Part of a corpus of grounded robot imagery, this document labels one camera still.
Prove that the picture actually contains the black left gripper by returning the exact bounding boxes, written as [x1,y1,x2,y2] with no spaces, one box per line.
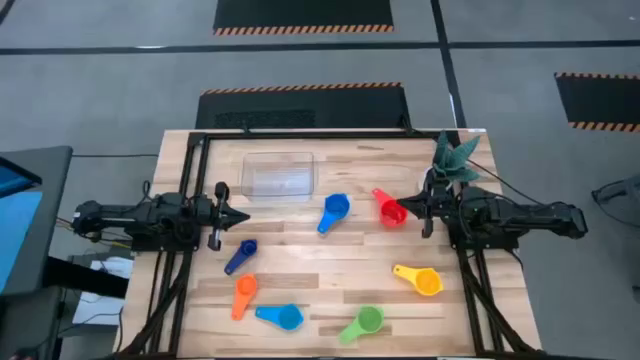
[198,181,251,252]

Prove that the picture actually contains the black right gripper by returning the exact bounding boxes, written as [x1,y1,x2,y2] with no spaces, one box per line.
[397,175,458,240]

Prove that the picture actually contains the red measuring cup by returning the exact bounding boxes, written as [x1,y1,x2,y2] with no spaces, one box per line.
[371,187,409,229]

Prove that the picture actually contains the orange measuring cup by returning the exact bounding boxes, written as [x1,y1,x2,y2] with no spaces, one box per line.
[230,273,259,322]

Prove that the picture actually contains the yellow measuring cup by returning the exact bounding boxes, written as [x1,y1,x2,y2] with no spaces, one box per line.
[392,263,445,297]

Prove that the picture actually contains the large blue measuring cup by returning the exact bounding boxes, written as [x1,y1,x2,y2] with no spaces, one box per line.
[316,192,352,236]

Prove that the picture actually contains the cyan blue measuring cup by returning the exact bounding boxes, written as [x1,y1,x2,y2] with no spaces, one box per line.
[254,302,305,333]

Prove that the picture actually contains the green measuring cup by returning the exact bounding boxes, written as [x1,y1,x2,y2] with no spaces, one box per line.
[337,304,386,346]

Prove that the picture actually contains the small dark blue measuring cup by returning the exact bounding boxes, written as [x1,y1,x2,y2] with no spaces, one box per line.
[223,238,259,277]

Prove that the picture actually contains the clear plastic basket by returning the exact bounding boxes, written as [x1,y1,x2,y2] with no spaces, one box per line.
[240,151,319,204]

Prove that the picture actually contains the white plant pot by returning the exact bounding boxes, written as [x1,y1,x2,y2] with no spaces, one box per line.
[418,167,454,194]

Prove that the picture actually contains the artificial green snake plant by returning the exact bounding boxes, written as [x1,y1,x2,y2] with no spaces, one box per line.
[431,130,482,184]

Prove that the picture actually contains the black hazard-striped floor mat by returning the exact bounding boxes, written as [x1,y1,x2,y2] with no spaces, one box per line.
[213,0,395,36]
[553,72,640,134]
[194,82,411,130]

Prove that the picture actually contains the white paper sheets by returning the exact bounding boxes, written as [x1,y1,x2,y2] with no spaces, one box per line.
[72,257,134,326]

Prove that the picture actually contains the black desk edge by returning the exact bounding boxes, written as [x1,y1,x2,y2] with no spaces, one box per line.
[42,255,130,300]

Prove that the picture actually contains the dark grey stand foot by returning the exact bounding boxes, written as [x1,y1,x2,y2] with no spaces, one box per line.
[591,173,640,214]

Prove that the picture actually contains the large grey-framed monitor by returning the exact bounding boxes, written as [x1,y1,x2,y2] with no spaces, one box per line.
[0,145,74,297]

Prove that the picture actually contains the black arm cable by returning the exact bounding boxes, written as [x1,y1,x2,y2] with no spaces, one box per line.
[467,158,545,206]

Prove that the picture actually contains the black aluminium table frame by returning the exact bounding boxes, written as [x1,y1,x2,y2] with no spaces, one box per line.
[114,128,544,360]

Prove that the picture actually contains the yellow and black wire bundle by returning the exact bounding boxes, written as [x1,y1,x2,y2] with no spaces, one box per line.
[55,216,134,250]

